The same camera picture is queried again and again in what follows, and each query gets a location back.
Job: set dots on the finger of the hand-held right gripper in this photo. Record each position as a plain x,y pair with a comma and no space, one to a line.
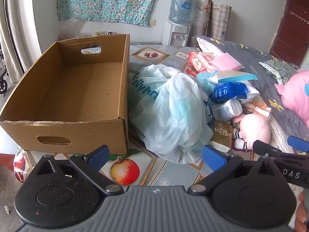
298,143
265,148

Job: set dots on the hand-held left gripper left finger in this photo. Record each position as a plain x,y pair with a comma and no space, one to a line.
99,155

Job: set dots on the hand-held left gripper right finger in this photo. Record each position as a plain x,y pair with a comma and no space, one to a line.
213,157

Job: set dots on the pink pig plush toy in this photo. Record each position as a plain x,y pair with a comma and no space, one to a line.
256,129

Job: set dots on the white plastic tub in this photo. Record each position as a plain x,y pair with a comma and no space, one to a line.
227,110

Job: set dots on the brown cardboard box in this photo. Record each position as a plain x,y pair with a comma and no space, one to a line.
72,89

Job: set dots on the person's right hand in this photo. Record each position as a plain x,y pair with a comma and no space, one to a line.
303,212

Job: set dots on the brown paper packet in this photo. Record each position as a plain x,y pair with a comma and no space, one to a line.
222,133

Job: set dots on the pink plush pillow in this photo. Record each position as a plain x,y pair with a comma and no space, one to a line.
295,96

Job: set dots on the white plastic bag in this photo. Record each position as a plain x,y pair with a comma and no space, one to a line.
169,106

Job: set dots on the blue wipes pack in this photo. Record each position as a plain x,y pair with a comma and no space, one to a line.
229,90

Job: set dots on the grey quilt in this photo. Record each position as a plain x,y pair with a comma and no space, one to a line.
263,77

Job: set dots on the green lace-edged cloth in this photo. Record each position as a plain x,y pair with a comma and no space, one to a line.
280,70

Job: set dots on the white and blue tissue pack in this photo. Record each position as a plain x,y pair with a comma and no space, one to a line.
231,76

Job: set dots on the pink sponge cloth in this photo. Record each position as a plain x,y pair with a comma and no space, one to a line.
228,62

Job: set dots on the pink wet wipes pack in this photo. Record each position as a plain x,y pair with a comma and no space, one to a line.
200,61

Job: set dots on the dark red door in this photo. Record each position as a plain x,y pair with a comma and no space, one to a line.
292,29

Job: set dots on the wheeled cart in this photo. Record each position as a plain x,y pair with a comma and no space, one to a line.
3,84

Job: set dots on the white door hook rack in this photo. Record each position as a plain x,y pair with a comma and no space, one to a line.
300,17

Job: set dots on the white water dispenser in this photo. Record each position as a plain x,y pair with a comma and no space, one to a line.
175,35

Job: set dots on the checked print roll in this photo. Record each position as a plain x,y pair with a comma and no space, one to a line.
221,21

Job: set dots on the floral print roll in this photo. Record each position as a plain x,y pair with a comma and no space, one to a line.
201,17

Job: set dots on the white window curtain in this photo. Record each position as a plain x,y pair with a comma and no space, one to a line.
19,29

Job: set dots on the blue water jug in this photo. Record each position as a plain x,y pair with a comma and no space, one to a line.
179,9

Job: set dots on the beige wall switch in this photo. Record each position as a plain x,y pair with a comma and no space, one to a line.
153,22

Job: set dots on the teal floral wall cloth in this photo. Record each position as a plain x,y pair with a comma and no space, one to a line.
108,0

